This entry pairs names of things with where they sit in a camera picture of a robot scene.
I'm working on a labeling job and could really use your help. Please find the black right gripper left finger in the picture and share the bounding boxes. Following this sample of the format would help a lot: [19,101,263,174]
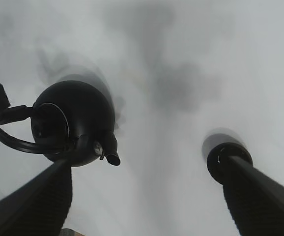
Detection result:
[0,160,72,236]

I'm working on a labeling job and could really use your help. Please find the small black teacup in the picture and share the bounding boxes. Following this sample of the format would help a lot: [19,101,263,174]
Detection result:
[207,142,253,185]

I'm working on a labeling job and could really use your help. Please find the black round tea kettle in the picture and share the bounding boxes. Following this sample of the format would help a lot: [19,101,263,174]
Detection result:
[0,80,121,167]

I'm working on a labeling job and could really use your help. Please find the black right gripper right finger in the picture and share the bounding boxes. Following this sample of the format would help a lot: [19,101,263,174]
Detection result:
[223,157,284,236]

